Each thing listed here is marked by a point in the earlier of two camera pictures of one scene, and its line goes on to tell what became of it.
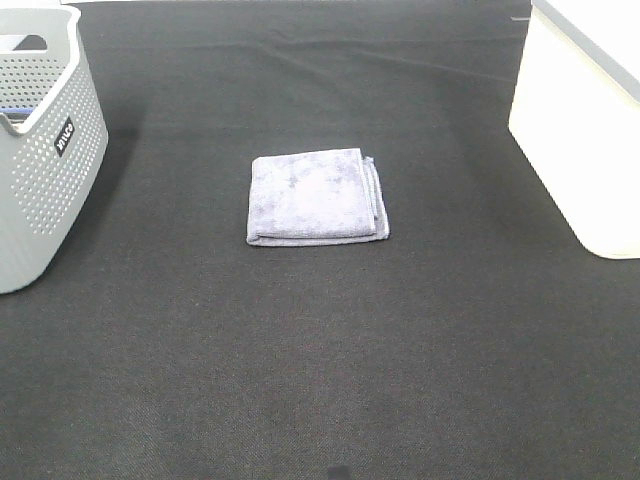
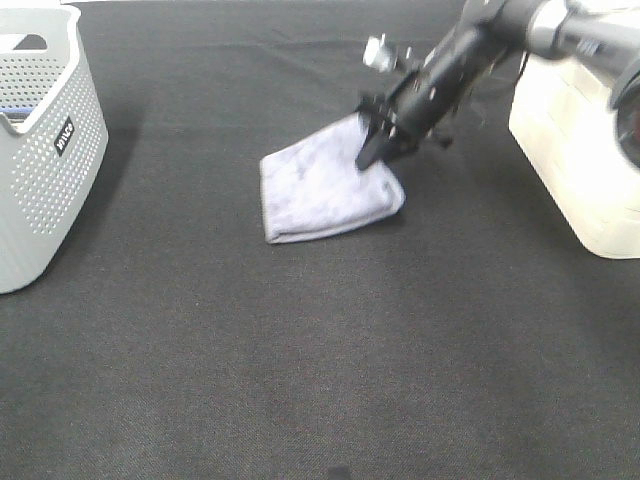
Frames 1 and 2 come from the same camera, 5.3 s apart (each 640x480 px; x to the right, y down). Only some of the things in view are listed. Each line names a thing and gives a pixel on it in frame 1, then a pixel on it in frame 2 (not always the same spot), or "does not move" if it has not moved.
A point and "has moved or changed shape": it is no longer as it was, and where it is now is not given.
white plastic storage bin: [576, 111] does not move
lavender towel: [313, 199] has moved or changed shape
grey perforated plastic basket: [50, 162] does not move
